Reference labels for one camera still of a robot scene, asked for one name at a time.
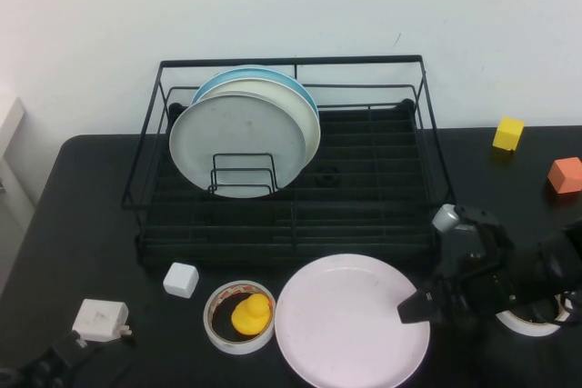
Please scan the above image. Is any orange cube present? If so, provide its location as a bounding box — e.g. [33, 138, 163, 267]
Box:
[546, 156, 582, 196]

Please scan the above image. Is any yellow cube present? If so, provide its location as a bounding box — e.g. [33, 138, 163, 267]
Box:
[491, 117, 525, 152]

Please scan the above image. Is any white cabinet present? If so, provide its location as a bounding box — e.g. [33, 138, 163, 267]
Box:
[0, 96, 37, 298]

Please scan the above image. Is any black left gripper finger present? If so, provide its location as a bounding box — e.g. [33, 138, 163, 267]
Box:
[49, 331, 92, 367]

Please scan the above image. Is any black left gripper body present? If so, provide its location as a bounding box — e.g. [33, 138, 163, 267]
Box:
[0, 351, 63, 388]

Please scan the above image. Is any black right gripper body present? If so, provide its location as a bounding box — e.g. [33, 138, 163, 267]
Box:
[429, 208, 522, 323]

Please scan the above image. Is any white tape roll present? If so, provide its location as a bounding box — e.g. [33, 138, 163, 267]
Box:
[495, 294, 575, 338]
[203, 279, 276, 355]

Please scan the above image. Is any grey plate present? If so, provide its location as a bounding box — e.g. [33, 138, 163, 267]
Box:
[168, 95, 306, 199]

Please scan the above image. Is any yellow rubber duck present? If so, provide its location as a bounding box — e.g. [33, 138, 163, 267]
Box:
[231, 293, 273, 335]

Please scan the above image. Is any pink plate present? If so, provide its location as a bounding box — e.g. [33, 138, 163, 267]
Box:
[274, 254, 431, 388]

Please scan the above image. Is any white cube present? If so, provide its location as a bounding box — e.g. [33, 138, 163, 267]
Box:
[162, 262, 200, 299]

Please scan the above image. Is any cream plate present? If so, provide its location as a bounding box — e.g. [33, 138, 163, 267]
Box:
[197, 78, 322, 167]

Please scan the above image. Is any black wire dish rack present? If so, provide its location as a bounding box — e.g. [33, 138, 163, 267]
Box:
[135, 99, 441, 267]
[121, 55, 457, 253]

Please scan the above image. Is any white power adapter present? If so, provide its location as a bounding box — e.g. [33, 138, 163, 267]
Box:
[72, 299, 134, 343]

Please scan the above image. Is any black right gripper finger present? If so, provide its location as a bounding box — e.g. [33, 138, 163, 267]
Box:
[396, 285, 446, 326]

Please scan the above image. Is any blue plate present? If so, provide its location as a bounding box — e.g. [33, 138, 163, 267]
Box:
[190, 64, 316, 110]

